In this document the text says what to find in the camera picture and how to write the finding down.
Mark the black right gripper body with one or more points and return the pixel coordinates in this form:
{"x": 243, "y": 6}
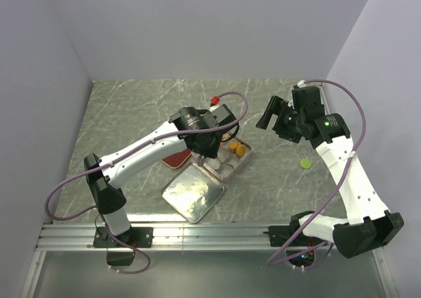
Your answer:
{"x": 287, "y": 124}

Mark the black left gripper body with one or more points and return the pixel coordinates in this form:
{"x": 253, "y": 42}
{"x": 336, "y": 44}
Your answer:
{"x": 211, "y": 150}

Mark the orange round cookie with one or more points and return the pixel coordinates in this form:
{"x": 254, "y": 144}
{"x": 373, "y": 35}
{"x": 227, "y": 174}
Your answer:
{"x": 233, "y": 145}

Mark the round waffle cookie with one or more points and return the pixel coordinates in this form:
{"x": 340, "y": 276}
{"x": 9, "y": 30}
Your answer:
{"x": 240, "y": 150}

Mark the green round cookie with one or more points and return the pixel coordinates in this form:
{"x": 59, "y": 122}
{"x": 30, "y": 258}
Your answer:
{"x": 305, "y": 164}

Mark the grey metal tongs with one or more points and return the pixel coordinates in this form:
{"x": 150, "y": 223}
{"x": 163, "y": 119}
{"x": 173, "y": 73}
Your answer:
{"x": 202, "y": 161}

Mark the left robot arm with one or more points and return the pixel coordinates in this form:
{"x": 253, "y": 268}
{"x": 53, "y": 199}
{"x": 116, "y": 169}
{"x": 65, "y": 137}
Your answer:
{"x": 105, "y": 185}

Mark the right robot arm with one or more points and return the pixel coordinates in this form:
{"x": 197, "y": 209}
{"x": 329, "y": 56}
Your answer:
{"x": 369, "y": 223}

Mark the pink cookie tin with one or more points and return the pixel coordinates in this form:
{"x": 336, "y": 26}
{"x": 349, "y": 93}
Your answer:
{"x": 226, "y": 164}

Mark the red lacquer tray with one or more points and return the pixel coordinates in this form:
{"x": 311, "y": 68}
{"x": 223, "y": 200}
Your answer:
{"x": 177, "y": 160}

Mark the silver tin lid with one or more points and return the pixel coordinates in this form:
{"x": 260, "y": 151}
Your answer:
{"x": 193, "y": 192}

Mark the aluminium front rail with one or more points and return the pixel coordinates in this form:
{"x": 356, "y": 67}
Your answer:
{"x": 169, "y": 236}

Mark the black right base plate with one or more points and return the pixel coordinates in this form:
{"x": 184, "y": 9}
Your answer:
{"x": 289, "y": 235}

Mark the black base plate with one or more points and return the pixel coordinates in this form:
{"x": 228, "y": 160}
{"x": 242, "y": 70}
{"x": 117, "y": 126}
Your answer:
{"x": 141, "y": 237}
{"x": 289, "y": 235}

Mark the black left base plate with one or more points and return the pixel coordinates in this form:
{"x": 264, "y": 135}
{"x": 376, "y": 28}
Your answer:
{"x": 141, "y": 237}

